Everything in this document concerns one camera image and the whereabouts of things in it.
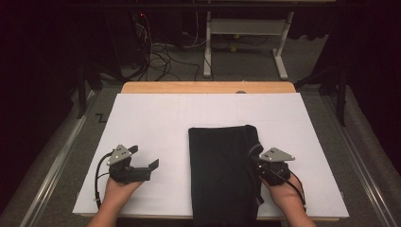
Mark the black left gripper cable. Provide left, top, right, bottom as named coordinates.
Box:
left=94, top=152, right=113, bottom=211

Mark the wooden table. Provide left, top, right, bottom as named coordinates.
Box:
left=78, top=80, right=341, bottom=222

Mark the white metal desk frame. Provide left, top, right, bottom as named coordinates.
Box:
left=202, top=10, right=296, bottom=81

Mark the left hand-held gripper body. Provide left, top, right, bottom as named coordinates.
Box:
left=106, top=144, right=152, bottom=185

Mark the metal floor rail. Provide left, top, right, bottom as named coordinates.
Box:
left=321, top=94, right=399, bottom=227
left=18, top=89, right=96, bottom=227

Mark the person's right hand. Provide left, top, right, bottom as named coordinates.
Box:
left=261, top=174, right=306, bottom=213

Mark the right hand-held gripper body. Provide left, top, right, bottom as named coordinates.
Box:
left=258, top=147, right=296, bottom=187

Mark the black metal stand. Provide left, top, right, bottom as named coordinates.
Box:
left=76, top=60, right=105, bottom=120
left=294, top=62, right=350, bottom=128

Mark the dark knitted vest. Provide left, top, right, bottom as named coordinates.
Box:
left=187, top=124, right=265, bottom=227

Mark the person's left hand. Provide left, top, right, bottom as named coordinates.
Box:
left=103, top=178, right=144, bottom=210

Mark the tangle of black floor cables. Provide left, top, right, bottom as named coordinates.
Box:
left=133, top=12, right=202, bottom=82

